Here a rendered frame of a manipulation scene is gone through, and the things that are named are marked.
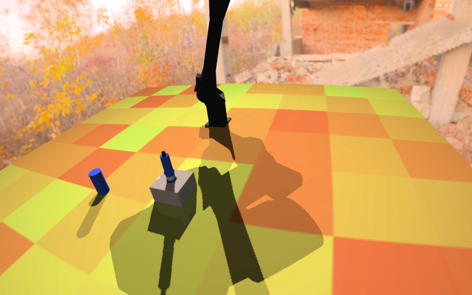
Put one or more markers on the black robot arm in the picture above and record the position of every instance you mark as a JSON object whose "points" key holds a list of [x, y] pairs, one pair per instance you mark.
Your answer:
{"points": [[206, 88]]}

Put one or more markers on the white block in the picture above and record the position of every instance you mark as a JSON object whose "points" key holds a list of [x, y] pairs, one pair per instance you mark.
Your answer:
{"points": [[174, 193]]}

